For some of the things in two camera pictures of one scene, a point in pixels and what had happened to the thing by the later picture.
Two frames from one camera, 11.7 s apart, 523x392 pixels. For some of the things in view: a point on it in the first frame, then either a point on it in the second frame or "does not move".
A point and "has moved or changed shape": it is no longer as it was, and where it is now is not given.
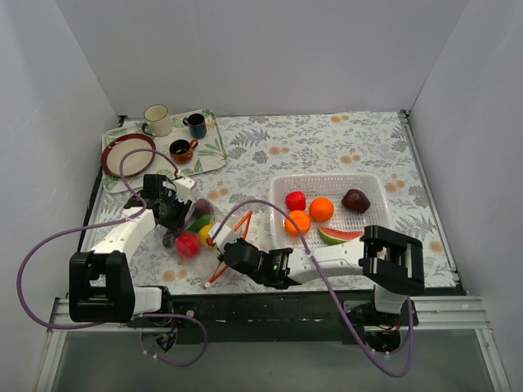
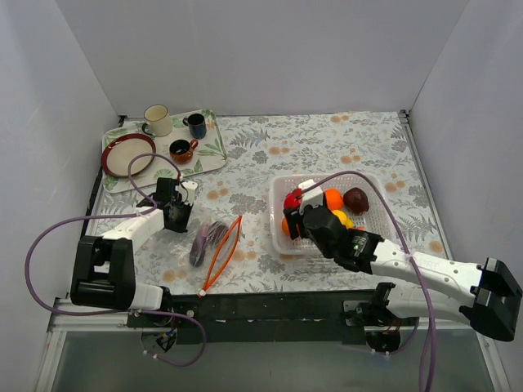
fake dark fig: (203, 207) has moved or changed shape
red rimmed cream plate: (133, 162) does not move
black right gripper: (228, 253) → (292, 220)
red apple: (296, 201) does not move
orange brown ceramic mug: (181, 150) does not move
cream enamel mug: (158, 122) does not move
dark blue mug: (197, 125) does not move
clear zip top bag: (188, 251) has moved or changed shape
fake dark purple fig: (355, 200) does not move
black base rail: (283, 317) does not move
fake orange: (321, 209) has moved or changed shape
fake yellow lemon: (204, 233) → (345, 220)
